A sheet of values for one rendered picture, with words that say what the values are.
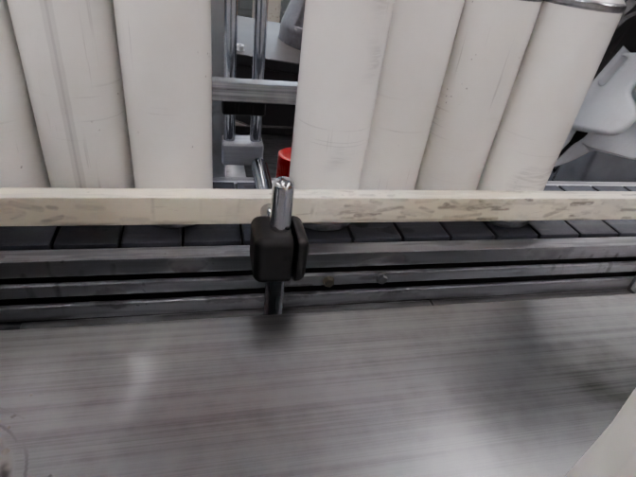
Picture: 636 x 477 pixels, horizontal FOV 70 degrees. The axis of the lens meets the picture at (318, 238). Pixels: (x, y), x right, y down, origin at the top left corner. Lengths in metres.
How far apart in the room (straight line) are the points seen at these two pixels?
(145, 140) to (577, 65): 0.27
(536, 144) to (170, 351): 0.27
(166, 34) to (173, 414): 0.19
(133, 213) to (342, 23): 0.16
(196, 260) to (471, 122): 0.21
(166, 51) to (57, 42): 0.05
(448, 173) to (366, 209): 0.08
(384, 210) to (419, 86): 0.08
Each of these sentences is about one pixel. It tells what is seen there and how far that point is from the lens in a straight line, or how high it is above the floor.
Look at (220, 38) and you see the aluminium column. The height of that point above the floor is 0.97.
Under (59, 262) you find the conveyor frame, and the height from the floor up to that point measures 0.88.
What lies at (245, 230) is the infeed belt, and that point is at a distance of 0.32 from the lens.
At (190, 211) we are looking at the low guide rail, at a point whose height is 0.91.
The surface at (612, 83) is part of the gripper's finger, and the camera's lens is 0.40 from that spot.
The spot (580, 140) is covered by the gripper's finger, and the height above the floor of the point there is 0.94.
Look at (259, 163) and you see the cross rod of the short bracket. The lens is 0.34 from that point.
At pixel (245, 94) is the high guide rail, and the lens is 0.34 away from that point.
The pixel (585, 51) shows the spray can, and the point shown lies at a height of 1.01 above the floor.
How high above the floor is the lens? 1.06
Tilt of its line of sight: 34 degrees down
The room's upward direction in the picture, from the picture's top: 8 degrees clockwise
